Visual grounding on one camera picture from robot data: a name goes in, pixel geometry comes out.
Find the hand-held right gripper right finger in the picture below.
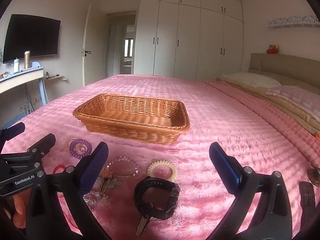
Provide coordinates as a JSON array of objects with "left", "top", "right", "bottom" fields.
[{"left": 200, "top": 142, "right": 293, "bottom": 240}]

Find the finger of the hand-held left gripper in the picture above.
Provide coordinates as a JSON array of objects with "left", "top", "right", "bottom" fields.
[
  {"left": 0, "top": 133, "right": 56, "bottom": 167},
  {"left": 0, "top": 122, "right": 26, "bottom": 153}
]

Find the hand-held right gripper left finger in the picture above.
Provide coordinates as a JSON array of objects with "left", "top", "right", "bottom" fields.
[{"left": 26, "top": 141, "right": 113, "bottom": 240}]

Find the key bunch with charm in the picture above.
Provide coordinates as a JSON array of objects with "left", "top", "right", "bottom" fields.
[{"left": 96, "top": 171, "right": 123, "bottom": 198}]

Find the clear crystal bracelet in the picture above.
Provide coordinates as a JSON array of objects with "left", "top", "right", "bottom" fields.
[{"left": 82, "top": 190, "right": 109, "bottom": 212}]

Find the woven wicker basket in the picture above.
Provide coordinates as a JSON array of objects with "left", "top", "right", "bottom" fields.
[{"left": 73, "top": 93, "right": 190, "bottom": 145}]

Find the black wrist watch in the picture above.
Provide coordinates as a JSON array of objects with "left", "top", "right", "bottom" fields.
[{"left": 134, "top": 176, "right": 180, "bottom": 220}]

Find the person's left hand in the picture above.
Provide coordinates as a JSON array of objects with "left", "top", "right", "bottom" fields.
[{"left": 4, "top": 194, "right": 27, "bottom": 229}]

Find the pink plush blanket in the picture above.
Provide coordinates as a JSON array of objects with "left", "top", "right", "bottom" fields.
[{"left": 0, "top": 74, "right": 320, "bottom": 240}]

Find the white desk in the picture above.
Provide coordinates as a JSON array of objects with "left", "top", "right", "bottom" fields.
[{"left": 0, "top": 66, "right": 49, "bottom": 105}]

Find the brass key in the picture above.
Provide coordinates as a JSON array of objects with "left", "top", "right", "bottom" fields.
[{"left": 136, "top": 215, "right": 150, "bottom": 236}]

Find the beige quilt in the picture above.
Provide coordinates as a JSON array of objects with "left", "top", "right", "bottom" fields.
[{"left": 216, "top": 76, "right": 320, "bottom": 137}]

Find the black remote control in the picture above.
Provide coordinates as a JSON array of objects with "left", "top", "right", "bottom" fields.
[{"left": 299, "top": 181, "right": 316, "bottom": 228}]

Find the round metal object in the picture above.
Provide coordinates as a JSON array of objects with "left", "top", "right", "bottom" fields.
[{"left": 307, "top": 167, "right": 320, "bottom": 187}]

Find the white dotted pillow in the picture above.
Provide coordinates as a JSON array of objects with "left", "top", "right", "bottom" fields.
[{"left": 222, "top": 72, "right": 282, "bottom": 88}]

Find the pink patterned pillow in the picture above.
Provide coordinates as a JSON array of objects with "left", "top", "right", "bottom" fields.
[{"left": 265, "top": 85, "right": 320, "bottom": 119}]

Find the white door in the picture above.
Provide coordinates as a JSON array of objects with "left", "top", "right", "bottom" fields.
[{"left": 82, "top": 4, "right": 92, "bottom": 88}]

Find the beige bed headboard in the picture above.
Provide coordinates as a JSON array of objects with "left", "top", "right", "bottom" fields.
[{"left": 248, "top": 53, "right": 320, "bottom": 89}]

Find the orange plush toy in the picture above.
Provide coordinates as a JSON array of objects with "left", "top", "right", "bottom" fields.
[{"left": 266, "top": 44, "right": 280, "bottom": 55}]

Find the white wardrobe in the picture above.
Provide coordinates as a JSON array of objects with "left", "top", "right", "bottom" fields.
[{"left": 134, "top": 0, "right": 244, "bottom": 82}]

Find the red hair tie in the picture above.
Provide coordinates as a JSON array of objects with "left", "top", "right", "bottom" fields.
[{"left": 52, "top": 164, "right": 67, "bottom": 175}]

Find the purple spiral hair tie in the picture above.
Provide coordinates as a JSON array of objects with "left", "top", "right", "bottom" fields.
[{"left": 69, "top": 139, "right": 92, "bottom": 159}]

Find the cream spiral hair tie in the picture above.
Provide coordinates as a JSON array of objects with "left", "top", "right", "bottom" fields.
[{"left": 147, "top": 160, "right": 179, "bottom": 183}]

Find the small beige wall shelf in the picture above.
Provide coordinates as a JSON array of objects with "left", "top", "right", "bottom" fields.
[{"left": 45, "top": 74, "right": 67, "bottom": 82}]

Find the black wall television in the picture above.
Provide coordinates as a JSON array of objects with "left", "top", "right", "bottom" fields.
[{"left": 2, "top": 14, "right": 61, "bottom": 64}]

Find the white decorative wall shelf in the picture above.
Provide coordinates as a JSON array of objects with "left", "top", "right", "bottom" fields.
[{"left": 267, "top": 15, "right": 320, "bottom": 29}]

